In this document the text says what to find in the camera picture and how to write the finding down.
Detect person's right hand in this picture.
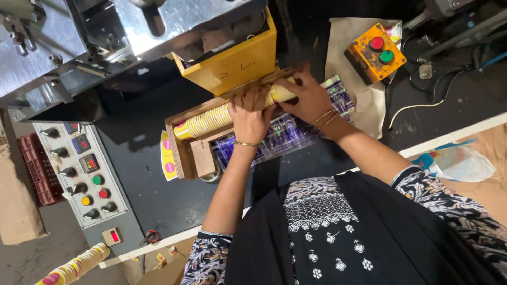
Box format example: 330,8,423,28
275,61,336,125

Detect person's left hand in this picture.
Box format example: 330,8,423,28
227,85,277,145

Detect stack of yellow paper cups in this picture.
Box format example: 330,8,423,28
173,77,298,141

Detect gold bangles on right wrist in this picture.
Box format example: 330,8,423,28
308,108,340,130

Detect clear purple printed plastic sleeve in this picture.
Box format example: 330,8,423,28
212,75,357,172

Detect yellow wooden chute box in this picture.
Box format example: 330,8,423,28
171,8,278,97

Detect brown paper sheet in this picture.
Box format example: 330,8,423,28
324,17,403,139

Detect yellow push button box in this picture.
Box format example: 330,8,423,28
343,22,408,86

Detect tape roll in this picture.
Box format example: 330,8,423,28
200,158,223,184

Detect wooden cup tray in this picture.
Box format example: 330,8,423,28
164,65,314,180

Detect yellow pink flat cup blanks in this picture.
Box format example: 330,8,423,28
160,130,179,182

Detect person's black patterned garment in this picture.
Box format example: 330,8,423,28
181,165,507,285

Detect blue white plastic bag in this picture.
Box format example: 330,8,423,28
411,138,497,183

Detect red black round plug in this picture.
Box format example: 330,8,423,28
139,230,160,247

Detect grey control panel with knobs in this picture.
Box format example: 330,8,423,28
32,122,145,256

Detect steel cup forming machine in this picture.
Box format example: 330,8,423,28
0,0,275,122

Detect red plastic crate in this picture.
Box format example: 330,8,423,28
17,133,66,207

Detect long yellow pink cup stack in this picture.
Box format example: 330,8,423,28
35,242,111,285

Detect brown burlap sack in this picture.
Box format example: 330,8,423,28
0,119,49,246

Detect white cable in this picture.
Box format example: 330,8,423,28
388,99,445,131

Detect grey machine with black cables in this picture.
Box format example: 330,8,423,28
401,0,507,104

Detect beige switch with red light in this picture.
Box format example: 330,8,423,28
102,227,123,247

